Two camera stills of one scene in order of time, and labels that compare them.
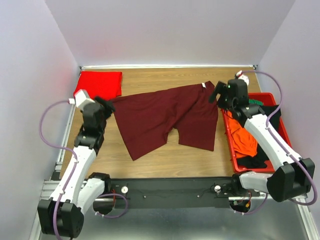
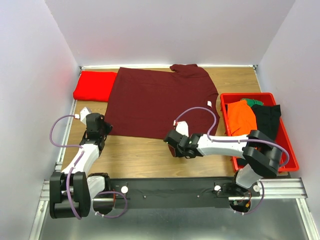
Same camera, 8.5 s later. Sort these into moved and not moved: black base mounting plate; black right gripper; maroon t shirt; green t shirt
Moved: maroon t shirt; black right gripper
Not moved: green t shirt; black base mounting plate
